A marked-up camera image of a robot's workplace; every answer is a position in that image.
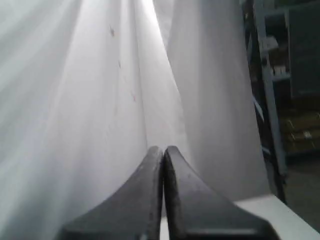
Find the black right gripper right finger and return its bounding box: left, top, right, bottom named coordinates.
left=163, top=145, right=261, bottom=240

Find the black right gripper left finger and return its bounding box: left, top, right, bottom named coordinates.
left=60, top=146, right=163, bottom=240

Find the white backdrop curtain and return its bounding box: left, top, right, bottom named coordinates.
left=0, top=0, right=270, bottom=240

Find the blue metal shelf rack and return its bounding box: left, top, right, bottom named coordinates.
left=240, top=0, right=320, bottom=201

